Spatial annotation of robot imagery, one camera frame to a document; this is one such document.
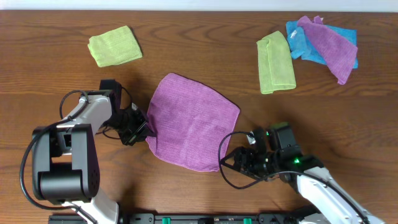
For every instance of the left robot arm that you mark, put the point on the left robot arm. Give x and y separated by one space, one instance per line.
65 167

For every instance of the folded green cloth left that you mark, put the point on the folded green cloth left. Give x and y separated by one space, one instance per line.
114 47

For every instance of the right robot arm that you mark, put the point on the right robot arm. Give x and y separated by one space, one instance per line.
305 174

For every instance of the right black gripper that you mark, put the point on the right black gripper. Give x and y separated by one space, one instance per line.
241 158

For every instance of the purple cloth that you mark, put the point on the purple cloth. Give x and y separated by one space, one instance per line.
191 122
338 52

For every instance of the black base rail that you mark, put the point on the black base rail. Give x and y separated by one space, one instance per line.
264 218

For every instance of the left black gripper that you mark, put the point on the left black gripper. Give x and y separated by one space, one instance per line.
137 127

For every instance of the blue cloth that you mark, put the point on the blue cloth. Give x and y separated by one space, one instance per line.
301 47

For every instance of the green cloth right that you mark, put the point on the green cloth right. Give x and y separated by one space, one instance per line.
275 65

